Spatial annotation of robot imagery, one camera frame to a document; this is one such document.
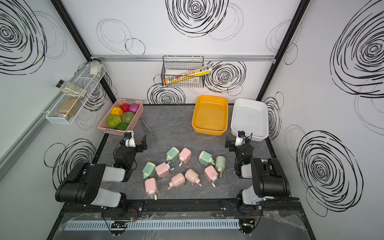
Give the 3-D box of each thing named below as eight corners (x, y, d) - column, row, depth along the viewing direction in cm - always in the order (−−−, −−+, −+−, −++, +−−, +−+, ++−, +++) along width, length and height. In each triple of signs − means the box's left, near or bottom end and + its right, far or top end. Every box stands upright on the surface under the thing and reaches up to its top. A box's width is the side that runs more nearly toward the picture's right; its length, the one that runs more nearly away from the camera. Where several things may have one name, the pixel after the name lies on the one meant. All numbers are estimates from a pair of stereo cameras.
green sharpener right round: (214, 176, 86) (216, 171, 80) (215, 160, 92) (217, 155, 86) (223, 177, 86) (225, 172, 80) (223, 161, 92) (225, 156, 86)
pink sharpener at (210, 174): (210, 186, 82) (211, 182, 77) (202, 173, 87) (202, 169, 81) (218, 180, 84) (220, 176, 79) (210, 168, 89) (211, 163, 84)
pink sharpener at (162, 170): (160, 180, 83) (158, 176, 78) (157, 171, 87) (154, 166, 82) (171, 175, 85) (169, 170, 80) (167, 166, 89) (165, 161, 84)
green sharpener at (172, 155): (166, 160, 92) (164, 155, 86) (175, 151, 96) (174, 145, 90) (172, 166, 89) (171, 161, 84) (181, 156, 93) (180, 151, 88)
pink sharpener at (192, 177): (189, 191, 81) (189, 186, 75) (184, 176, 86) (183, 171, 80) (200, 186, 83) (200, 181, 76) (194, 172, 88) (194, 167, 82)
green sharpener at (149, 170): (144, 180, 84) (140, 176, 79) (147, 166, 90) (144, 161, 84) (155, 180, 84) (153, 176, 79) (158, 166, 90) (155, 161, 84)
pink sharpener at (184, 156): (175, 164, 90) (174, 159, 85) (185, 151, 95) (184, 146, 90) (183, 169, 88) (183, 164, 83) (192, 156, 93) (192, 151, 88)
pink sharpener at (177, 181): (169, 189, 81) (168, 185, 75) (171, 177, 85) (169, 173, 79) (184, 189, 81) (184, 185, 75) (185, 177, 85) (184, 173, 79)
